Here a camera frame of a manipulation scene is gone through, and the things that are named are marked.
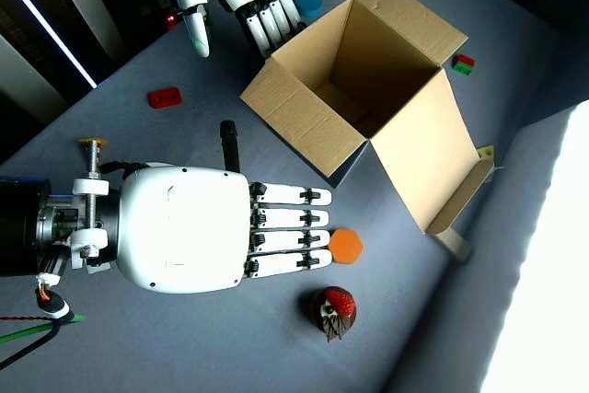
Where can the black device with red light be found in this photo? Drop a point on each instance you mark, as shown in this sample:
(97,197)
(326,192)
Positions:
(171,20)

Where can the grey table cloth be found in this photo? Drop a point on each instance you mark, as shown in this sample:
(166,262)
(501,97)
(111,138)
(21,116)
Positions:
(184,342)

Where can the red and green brick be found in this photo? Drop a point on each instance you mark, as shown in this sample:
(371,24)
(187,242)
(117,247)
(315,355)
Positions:
(463,64)

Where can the striped toy traffic cone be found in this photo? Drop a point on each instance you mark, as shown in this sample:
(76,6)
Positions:
(83,141)

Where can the blue round block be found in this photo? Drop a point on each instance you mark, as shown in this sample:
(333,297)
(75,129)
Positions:
(310,4)

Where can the open cardboard box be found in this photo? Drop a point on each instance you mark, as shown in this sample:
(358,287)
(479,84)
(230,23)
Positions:
(285,103)

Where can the red two-hole brick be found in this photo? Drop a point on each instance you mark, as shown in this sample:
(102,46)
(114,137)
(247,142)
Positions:
(165,98)

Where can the toy cupcake with strawberry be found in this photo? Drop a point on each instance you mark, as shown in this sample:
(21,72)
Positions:
(336,310)

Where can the yellow triangle block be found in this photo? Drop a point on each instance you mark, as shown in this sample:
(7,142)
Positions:
(486,153)

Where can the orange hexagon block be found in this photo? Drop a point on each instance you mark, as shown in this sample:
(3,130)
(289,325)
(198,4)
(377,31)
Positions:
(347,246)

